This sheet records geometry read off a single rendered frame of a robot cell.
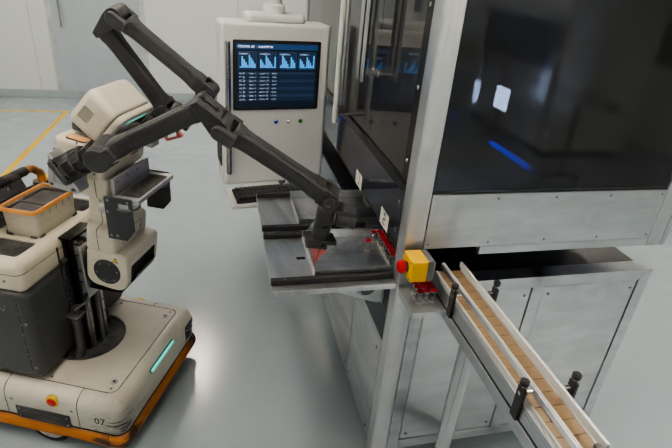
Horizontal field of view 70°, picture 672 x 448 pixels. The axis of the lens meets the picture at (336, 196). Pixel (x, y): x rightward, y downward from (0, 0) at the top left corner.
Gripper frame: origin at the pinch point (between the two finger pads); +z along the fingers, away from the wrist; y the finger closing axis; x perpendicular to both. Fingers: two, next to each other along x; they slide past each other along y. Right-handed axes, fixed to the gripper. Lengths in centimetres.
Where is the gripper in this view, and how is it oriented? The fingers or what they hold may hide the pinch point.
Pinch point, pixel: (314, 260)
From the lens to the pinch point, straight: 159.7
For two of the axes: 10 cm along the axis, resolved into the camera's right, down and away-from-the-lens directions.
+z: -2.2, 9.0, 3.9
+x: -2.1, -4.3, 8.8
